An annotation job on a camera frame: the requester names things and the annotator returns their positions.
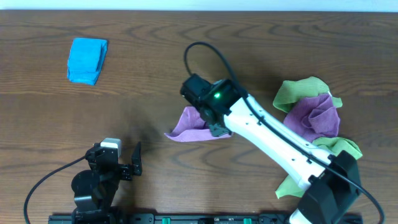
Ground purple cloth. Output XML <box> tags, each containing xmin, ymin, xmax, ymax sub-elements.
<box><xmin>283</xmin><ymin>94</ymin><xmax>340</xmax><ymax>142</ymax></box>
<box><xmin>165</xmin><ymin>106</ymin><xmax>232</xmax><ymax>142</ymax></box>

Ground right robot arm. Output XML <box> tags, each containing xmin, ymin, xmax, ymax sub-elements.
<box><xmin>180</xmin><ymin>76</ymin><xmax>361</xmax><ymax>223</ymax></box>

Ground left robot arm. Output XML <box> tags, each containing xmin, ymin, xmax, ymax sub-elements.
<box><xmin>71</xmin><ymin>138</ymin><xmax>142</xmax><ymax>223</ymax></box>

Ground upper green cloth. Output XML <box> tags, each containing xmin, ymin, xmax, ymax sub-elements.
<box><xmin>272</xmin><ymin>77</ymin><xmax>343</xmax><ymax>113</ymax></box>

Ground green cloth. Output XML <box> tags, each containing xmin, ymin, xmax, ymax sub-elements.
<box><xmin>275</xmin><ymin>137</ymin><xmax>363</xmax><ymax>199</ymax></box>
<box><xmin>272</xmin><ymin>77</ymin><xmax>343</xmax><ymax>113</ymax></box>

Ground crumpled purple cloth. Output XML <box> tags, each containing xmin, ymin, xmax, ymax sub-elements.
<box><xmin>283</xmin><ymin>94</ymin><xmax>340</xmax><ymax>142</ymax></box>

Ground lower green cloth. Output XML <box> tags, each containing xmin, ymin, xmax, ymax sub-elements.
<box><xmin>275</xmin><ymin>137</ymin><xmax>363</xmax><ymax>199</ymax></box>

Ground folded blue cloth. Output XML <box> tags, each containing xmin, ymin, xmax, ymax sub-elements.
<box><xmin>67</xmin><ymin>37</ymin><xmax>108</xmax><ymax>85</ymax></box>

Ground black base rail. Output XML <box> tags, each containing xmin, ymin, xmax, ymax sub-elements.
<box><xmin>48</xmin><ymin>212</ymin><xmax>364</xmax><ymax>224</ymax></box>

